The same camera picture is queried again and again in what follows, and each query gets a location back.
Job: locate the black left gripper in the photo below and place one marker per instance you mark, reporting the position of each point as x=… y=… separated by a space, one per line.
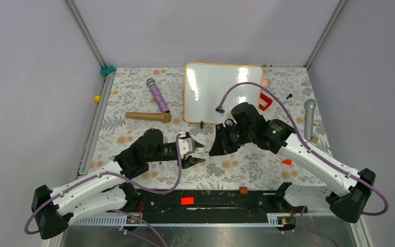
x=190 y=161

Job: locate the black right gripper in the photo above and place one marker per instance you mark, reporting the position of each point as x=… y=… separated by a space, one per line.
x=221 y=145

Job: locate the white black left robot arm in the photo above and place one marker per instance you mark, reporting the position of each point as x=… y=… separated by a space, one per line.
x=109 y=187

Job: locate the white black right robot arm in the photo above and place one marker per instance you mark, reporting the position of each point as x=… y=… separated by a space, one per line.
x=346 y=190

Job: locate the yellow framed whiteboard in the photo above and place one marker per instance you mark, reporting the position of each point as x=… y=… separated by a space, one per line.
x=205 y=85

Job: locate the golden brown microphone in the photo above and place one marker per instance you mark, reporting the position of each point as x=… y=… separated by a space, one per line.
x=162 y=117

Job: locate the red tape label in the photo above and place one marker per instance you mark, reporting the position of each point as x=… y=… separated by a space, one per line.
x=187 y=201

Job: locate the pink peach cylinder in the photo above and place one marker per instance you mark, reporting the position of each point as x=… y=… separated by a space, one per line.
x=266 y=82

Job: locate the small red triangular block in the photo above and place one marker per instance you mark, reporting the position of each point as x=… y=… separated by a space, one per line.
x=287 y=162

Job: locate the small brown wooden block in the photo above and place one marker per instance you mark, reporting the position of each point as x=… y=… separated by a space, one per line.
x=243 y=190

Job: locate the silver grey microphone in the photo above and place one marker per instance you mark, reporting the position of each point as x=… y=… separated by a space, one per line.
x=309 y=109

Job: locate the small tan wooden cube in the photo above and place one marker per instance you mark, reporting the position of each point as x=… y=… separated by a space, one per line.
x=315 y=139

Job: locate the floral patterned table mat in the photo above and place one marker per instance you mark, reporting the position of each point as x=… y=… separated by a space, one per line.
x=250 y=166

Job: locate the purple glitter microphone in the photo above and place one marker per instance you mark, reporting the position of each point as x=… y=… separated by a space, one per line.
x=156 y=93

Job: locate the teal corner clip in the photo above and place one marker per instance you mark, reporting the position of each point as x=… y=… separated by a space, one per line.
x=106 y=71

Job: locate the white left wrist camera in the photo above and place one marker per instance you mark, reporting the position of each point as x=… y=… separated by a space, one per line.
x=184 y=144

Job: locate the red plastic frame box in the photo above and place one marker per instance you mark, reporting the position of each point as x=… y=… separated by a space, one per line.
x=265 y=102

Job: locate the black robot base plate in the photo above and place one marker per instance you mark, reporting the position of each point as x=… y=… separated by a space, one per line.
x=210 y=201

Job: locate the grey slotted cable duct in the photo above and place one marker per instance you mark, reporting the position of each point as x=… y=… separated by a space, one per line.
x=193 y=219

